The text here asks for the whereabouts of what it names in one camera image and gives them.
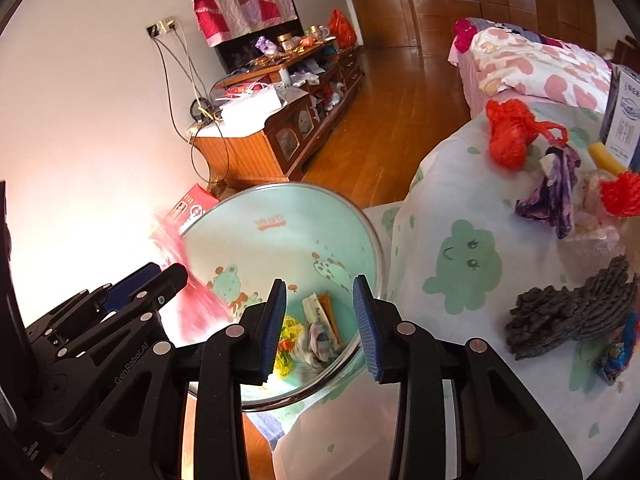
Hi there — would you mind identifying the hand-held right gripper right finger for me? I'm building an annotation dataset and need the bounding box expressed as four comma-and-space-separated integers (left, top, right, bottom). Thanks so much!
352, 275, 583, 480

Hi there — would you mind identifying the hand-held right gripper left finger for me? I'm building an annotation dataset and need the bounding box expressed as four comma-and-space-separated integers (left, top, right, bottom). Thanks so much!
52, 278, 288, 480

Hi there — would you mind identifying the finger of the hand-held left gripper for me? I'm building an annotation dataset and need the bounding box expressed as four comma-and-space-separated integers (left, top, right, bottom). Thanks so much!
25, 261, 163, 343
55, 262, 190, 402

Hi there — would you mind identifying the pink plastic bag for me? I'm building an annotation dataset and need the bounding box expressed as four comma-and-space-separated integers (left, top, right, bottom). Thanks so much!
147, 210, 236, 351

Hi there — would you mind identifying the mint green cartoon trash bin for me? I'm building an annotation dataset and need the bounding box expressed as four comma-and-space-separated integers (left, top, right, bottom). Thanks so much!
176, 183, 389, 411

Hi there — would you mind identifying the purple plastic wrapper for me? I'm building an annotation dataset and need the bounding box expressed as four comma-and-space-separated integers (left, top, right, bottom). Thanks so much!
515, 145, 583, 240

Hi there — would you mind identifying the yellow crumpled wrapper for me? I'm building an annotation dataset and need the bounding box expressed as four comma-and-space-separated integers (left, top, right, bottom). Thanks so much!
272, 315, 307, 378

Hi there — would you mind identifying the white crumpled paper wrapper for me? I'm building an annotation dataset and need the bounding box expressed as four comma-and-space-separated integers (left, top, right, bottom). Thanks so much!
300, 292, 346, 361

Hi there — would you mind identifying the red printed cardboard box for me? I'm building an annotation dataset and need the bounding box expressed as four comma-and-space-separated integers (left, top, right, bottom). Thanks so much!
167, 184, 221, 236

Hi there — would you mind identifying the wooden TV cabinet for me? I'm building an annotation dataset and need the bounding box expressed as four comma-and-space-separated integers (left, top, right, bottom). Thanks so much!
192, 42, 366, 188

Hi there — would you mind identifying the white flat box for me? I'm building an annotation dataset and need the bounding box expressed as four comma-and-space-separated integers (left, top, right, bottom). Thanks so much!
220, 82, 286, 128

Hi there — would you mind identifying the grey knit glove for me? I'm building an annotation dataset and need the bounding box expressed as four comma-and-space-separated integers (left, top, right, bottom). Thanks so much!
505, 254, 640, 361

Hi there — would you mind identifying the red mesh bag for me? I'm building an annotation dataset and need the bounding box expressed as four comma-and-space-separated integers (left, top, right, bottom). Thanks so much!
600, 170, 640, 218
486, 99, 571, 170

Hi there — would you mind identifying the black television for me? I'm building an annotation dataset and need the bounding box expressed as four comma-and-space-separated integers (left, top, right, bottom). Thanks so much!
212, 0, 306, 76

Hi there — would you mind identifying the clear plastic bag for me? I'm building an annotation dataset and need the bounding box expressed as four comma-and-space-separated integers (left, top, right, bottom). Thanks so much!
555, 170, 640, 281

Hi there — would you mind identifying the blue colourful snack wrapper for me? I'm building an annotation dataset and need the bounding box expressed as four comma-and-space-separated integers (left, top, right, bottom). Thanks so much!
595, 312, 640, 387

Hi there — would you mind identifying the wooden bed with pink sheet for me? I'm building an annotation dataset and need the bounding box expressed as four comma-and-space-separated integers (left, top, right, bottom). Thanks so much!
447, 17, 615, 116

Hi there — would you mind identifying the yellow sponge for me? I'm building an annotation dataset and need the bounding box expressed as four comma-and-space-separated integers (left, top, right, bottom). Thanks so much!
587, 142, 628, 177

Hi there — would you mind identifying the orange-red plastic bag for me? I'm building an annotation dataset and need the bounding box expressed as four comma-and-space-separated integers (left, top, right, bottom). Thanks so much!
327, 8, 358, 50

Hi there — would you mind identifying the wooden door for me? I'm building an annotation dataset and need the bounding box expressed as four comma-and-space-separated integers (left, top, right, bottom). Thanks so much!
340, 0, 421, 48

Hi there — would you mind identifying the grey cartoon print blanket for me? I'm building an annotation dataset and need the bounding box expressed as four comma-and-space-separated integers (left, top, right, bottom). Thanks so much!
452, 17, 551, 53

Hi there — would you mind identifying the tall white blue milk carton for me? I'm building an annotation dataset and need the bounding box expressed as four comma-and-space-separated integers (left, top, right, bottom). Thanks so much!
598, 62, 640, 171

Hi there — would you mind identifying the black power cable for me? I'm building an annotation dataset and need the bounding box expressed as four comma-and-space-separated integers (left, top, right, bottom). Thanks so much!
150, 30, 236, 186

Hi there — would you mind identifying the white power cable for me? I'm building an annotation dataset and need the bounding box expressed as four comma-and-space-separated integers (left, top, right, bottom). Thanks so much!
177, 30, 223, 126

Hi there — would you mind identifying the wall socket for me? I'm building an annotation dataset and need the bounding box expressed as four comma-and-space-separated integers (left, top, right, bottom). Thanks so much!
146, 16, 178, 38

